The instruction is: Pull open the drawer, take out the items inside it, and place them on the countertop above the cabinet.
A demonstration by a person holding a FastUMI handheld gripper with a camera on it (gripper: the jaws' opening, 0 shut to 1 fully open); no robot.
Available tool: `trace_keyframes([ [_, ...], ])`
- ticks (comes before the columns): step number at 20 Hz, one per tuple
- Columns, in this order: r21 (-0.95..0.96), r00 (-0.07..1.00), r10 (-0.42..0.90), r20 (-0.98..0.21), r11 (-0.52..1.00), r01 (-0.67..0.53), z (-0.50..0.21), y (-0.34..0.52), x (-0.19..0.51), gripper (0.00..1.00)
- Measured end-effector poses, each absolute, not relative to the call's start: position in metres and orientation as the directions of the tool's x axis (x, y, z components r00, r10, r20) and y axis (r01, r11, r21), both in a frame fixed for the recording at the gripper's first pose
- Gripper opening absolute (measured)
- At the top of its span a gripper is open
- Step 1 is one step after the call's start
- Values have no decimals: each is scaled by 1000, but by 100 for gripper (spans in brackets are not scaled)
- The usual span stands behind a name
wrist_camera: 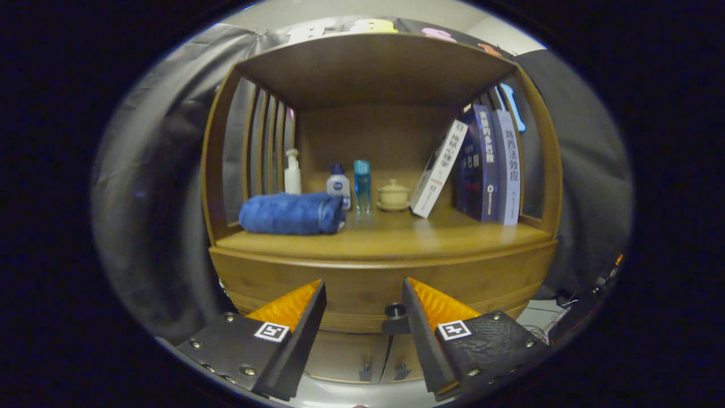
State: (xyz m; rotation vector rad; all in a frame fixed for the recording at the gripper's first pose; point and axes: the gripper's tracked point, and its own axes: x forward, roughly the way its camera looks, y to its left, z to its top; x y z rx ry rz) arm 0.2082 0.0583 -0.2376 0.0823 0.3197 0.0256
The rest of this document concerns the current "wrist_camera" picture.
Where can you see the wooden countertop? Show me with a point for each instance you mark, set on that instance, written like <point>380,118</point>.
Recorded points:
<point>396,238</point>

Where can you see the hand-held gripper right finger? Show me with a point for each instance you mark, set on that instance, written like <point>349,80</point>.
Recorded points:
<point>427,340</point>

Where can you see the white pump bottle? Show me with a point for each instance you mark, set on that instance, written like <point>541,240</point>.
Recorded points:
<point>293,180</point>

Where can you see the dark blue book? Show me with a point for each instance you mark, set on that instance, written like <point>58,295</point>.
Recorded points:
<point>478,170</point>

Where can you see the wooden cabinet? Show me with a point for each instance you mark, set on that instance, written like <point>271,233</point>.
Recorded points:
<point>368,73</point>

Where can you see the white bottle blue cap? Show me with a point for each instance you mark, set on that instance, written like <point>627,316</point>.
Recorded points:
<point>338,187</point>

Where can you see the light purple book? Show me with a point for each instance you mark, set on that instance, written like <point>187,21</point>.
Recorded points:
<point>510,170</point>

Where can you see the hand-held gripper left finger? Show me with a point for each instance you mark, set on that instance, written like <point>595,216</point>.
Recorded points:
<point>300,345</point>

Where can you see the clear blue bottle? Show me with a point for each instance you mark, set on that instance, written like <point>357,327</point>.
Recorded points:
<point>362,184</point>

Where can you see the wooden cabinet door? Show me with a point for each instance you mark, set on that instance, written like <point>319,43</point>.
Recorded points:
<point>345,354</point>
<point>405,354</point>

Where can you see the white book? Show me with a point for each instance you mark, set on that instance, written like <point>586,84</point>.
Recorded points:
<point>439,170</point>

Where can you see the blue folded towel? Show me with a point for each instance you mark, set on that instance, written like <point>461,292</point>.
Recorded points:
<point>289,214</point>

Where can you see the black device orange tip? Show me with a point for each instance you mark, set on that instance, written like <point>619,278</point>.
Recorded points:
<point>617,260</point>

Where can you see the beige lidded teacup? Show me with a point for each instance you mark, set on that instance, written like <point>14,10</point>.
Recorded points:
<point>393,195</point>

